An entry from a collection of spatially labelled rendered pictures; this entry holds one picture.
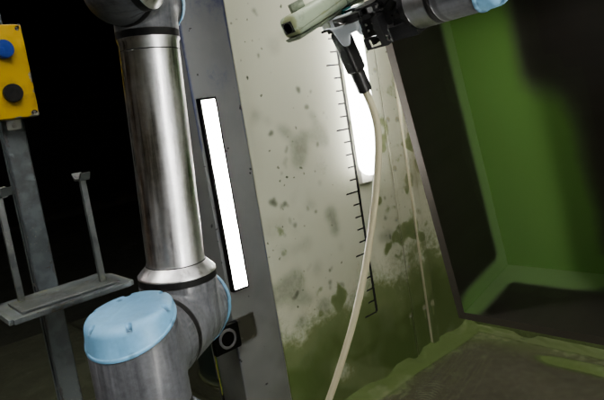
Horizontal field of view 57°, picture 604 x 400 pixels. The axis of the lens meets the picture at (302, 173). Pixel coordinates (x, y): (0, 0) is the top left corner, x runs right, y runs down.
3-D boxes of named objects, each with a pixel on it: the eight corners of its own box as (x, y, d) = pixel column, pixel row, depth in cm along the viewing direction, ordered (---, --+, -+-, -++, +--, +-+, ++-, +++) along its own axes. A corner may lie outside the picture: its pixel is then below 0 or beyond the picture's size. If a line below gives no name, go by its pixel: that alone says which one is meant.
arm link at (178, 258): (131, 373, 105) (75, -40, 96) (173, 334, 122) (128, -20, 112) (208, 375, 101) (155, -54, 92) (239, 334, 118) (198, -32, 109)
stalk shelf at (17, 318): (102, 276, 175) (102, 271, 175) (132, 286, 158) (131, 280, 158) (-6, 310, 155) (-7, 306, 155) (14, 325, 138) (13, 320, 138)
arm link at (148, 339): (80, 432, 88) (57, 326, 86) (135, 378, 105) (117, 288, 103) (167, 431, 85) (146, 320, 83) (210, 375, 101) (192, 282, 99)
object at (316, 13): (338, 117, 109) (288, 6, 101) (322, 120, 112) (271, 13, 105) (459, 21, 135) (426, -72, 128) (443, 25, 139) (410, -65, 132)
